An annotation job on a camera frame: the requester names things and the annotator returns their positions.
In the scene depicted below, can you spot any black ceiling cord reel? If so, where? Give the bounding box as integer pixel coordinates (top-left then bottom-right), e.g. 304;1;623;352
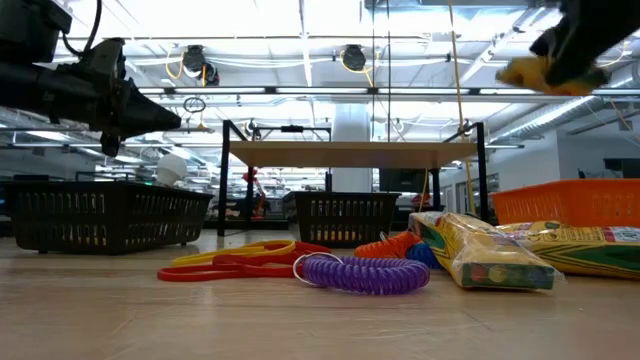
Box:
340;43;369;72
180;43;221;87

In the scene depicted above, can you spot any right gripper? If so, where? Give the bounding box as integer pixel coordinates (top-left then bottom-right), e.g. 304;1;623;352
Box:
529;0;640;86

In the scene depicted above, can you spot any black slotted plastic basket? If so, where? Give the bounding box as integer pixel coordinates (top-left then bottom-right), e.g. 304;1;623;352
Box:
292;190;402;245
3;179;215;256

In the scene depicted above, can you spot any orange coil keychain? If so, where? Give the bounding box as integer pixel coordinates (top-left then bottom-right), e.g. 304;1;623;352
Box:
353;230;422;260

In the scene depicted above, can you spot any yellow hanging cord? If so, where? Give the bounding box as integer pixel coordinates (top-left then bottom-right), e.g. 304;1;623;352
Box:
446;0;477;216

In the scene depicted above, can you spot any blue coil keychain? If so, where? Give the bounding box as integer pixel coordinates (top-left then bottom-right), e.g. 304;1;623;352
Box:
405;242;445;270

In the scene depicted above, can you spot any orange slotted plastic basket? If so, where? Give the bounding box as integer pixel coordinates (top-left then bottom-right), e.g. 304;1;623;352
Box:
489;178;640;229

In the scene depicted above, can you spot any wooden shelf riser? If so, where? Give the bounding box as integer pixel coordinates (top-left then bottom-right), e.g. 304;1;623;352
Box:
217;118;491;239

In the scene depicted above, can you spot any black hanging cable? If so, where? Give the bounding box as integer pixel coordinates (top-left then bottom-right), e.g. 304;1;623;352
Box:
386;0;393;144
370;0;376;142

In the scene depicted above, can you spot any purple coil keychain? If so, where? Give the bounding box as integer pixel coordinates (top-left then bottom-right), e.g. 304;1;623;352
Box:
292;251;432;297

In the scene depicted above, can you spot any white bulb table lamp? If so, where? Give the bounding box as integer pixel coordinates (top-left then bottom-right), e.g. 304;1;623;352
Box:
154;152;189;188

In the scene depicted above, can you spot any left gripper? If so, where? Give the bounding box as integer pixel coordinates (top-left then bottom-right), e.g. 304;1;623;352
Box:
74;38;182;158

